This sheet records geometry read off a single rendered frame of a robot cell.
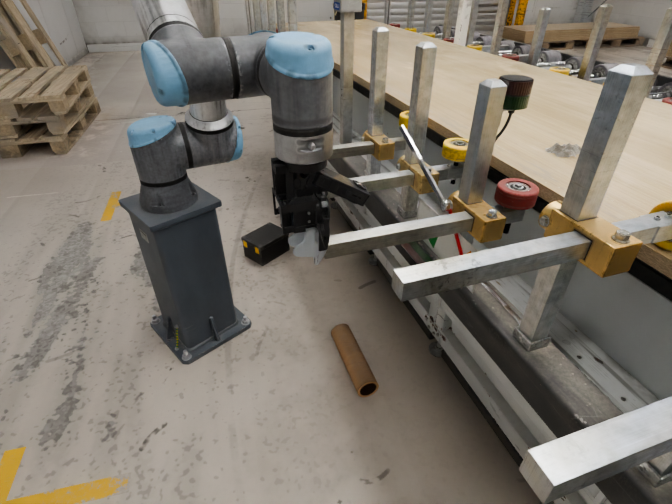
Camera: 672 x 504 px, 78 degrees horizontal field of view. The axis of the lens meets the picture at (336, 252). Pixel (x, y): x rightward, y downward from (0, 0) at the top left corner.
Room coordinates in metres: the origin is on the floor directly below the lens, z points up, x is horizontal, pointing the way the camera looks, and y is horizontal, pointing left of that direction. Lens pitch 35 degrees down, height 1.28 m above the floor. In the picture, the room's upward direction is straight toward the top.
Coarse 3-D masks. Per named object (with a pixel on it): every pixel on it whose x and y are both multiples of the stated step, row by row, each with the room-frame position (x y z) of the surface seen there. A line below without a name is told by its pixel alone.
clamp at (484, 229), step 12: (456, 192) 0.81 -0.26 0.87; (456, 204) 0.78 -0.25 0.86; (468, 204) 0.76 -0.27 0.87; (480, 204) 0.76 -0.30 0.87; (480, 216) 0.71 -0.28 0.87; (504, 216) 0.71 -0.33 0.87; (480, 228) 0.70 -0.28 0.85; (492, 228) 0.69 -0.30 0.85; (480, 240) 0.69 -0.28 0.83; (492, 240) 0.70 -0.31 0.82
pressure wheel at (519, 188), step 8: (504, 184) 0.78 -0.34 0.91; (512, 184) 0.78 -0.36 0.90; (520, 184) 0.77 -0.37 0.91; (528, 184) 0.78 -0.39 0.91; (496, 192) 0.77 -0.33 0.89; (504, 192) 0.75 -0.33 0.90; (512, 192) 0.74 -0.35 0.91; (520, 192) 0.74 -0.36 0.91; (528, 192) 0.74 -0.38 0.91; (536, 192) 0.74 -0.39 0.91; (496, 200) 0.76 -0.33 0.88; (504, 200) 0.74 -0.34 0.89; (512, 200) 0.73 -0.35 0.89; (520, 200) 0.73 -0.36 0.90; (528, 200) 0.73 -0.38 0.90; (512, 208) 0.73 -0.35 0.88; (520, 208) 0.73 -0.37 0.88; (528, 208) 0.73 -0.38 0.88; (504, 232) 0.76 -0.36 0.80
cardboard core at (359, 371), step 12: (336, 336) 1.16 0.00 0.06; (348, 336) 1.15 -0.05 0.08; (348, 348) 1.09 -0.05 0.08; (348, 360) 1.04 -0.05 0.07; (360, 360) 1.03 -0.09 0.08; (348, 372) 1.01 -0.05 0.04; (360, 372) 0.98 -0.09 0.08; (360, 384) 0.93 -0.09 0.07; (372, 384) 0.97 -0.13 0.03; (360, 396) 0.92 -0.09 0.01
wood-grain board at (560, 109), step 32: (320, 32) 3.04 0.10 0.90; (448, 64) 2.01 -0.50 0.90; (480, 64) 2.01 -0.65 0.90; (512, 64) 2.01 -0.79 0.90; (448, 96) 1.47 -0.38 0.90; (544, 96) 1.47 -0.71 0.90; (576, 96) 1.47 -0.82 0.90; (448, 128) 1.14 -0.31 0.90; (512, 128) 1.14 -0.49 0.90; (544, 128) 1.14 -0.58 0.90; (576, 128) 1.14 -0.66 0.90; (640, 128) 1.14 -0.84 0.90; (512, 160) 0.92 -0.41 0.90; (544, 160) 0.92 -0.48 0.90; (576, 160) 0.92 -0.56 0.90; (640, 160) 0.92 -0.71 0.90; (544, 192) 0.78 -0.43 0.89; (608, 192) 0.75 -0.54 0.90; (640, 192) 0.75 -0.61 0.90; (640, 256) 0.56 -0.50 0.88
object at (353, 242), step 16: (496, 208) 0.76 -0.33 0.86; (400, 224) 0.70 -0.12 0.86; (416, 224) 0.70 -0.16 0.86; (432, 224) 0.70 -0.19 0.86; (448, 224) 0.70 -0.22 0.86; (464, 224) 0.71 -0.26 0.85; (336, 240) 0.64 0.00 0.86; (352, 240) 0.64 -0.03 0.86; (368, 240) 0.65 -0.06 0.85; (384, 240) 0.66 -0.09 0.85; (400, 240) 0.67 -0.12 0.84; (416, 240) 0.68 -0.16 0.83; (336, 256) 0.63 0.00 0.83
